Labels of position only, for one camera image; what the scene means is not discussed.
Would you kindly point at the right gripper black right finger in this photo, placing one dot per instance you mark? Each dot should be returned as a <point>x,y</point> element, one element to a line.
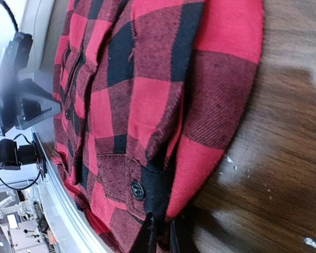
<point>176,236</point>

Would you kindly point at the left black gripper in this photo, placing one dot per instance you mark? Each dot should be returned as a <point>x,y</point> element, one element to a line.
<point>31,104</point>

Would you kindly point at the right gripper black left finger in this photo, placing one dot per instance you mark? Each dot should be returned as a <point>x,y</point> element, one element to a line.
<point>147,237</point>

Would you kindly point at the red black plaid shirt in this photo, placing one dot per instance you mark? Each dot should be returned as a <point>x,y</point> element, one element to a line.
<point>152,93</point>

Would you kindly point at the aluminium front frame rail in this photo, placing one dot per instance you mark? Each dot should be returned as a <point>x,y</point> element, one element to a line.
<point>68,225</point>

